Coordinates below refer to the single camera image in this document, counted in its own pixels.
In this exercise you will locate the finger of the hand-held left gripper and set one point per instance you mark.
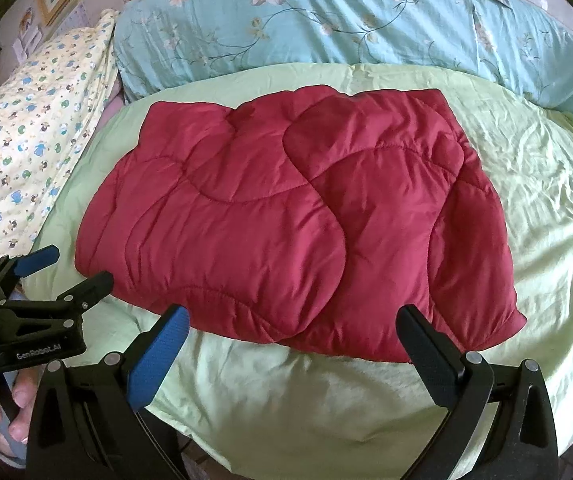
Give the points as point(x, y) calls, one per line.
point(41, 257)
point(91, 287)

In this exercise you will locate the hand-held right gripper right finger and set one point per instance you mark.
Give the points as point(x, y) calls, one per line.
point(431, 355)

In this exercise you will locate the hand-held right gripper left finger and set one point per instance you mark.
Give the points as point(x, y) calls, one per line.
point(159, 360)

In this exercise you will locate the red quilted jacket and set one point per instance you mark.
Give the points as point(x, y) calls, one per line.
point(266, 220)

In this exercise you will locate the yellow patterned pillow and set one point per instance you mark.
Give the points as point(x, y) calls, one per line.
point(31, 125)

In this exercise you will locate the light green bed sheet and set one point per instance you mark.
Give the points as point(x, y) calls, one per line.
point(541, 240)

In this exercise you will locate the pink cloth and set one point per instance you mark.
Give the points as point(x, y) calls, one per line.
point(114, 102)

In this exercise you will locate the blue floral quilt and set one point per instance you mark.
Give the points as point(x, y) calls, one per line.
point(366, 15)

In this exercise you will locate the paper wall sticker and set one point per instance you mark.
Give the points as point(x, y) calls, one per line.
point(26, 42)

